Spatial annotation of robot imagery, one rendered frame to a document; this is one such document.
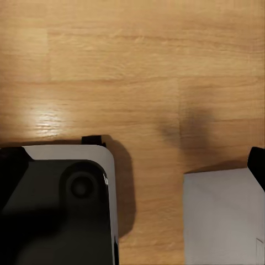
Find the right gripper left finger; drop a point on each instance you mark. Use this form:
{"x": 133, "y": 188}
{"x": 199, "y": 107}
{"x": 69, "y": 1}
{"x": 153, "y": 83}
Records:
{"x": 13, "y": 165}

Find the desk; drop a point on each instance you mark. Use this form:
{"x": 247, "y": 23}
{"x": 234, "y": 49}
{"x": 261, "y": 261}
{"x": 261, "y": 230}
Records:
{"x": 224, "y": 218}

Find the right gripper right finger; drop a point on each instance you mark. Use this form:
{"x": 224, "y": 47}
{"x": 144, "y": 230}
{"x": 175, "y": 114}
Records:
{"x": 256, "y": 164}

